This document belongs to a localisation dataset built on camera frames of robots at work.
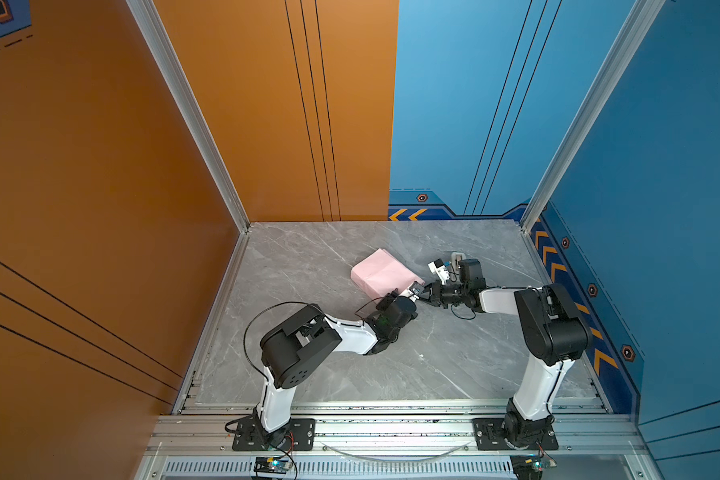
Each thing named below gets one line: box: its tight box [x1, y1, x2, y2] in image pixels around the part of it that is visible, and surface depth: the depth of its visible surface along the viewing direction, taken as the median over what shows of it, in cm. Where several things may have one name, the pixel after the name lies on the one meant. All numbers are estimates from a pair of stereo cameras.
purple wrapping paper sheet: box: [351, 248, 425, 301], surface depth 99 cm
